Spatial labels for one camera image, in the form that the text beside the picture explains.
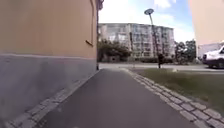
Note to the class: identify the green bushes and trees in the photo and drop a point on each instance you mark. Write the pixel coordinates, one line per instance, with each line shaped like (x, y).
(111, 50)

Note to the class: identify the grey asphalt path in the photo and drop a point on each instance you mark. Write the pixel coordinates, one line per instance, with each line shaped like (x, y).
(113, 100)

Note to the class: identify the grey multi-storey building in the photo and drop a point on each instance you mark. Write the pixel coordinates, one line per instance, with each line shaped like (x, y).
(140, 40)

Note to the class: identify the grey cross road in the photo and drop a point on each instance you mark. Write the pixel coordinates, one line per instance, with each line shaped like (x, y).
(150, 66)

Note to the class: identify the street lamp pole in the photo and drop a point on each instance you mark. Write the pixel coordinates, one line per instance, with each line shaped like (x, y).
(154, 36)

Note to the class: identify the orange building with grey base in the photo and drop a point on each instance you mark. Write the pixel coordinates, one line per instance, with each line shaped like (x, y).
(43, 40)

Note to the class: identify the cobblestone edging strip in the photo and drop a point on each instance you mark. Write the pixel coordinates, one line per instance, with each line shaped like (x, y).
(40, 108)
(176, 100)

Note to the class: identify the grass lawn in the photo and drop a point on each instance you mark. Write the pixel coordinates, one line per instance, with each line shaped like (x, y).
(196, 83)

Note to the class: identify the white vehicle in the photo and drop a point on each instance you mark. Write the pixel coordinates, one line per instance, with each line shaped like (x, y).
(215, 57)

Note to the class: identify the pale orange building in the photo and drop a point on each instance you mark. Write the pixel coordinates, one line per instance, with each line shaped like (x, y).
(208, 23)

